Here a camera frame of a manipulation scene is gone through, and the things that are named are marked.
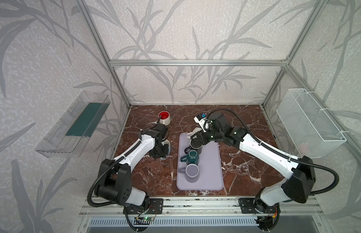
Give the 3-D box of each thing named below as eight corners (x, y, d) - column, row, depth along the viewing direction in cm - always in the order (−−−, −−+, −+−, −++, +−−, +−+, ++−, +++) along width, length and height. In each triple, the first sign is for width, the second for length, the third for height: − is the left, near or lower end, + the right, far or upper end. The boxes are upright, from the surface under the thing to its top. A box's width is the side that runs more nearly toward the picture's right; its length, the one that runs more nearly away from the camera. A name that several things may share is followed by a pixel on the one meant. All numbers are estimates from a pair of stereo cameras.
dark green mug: (181, 162, 90) (181, 155, 82) (186, 153, 94) (186, 146, 86) (195, 168, 88) (195, 162, 80) (199, 159, 91) (200, 152, 83)
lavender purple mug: (180, 173, 85) (179, 168, 79) (188, 163, 89) (188, 158, 83) (192, 183, 81) (193, 179, 76) (200, 173, 85) (201, 168, 79)
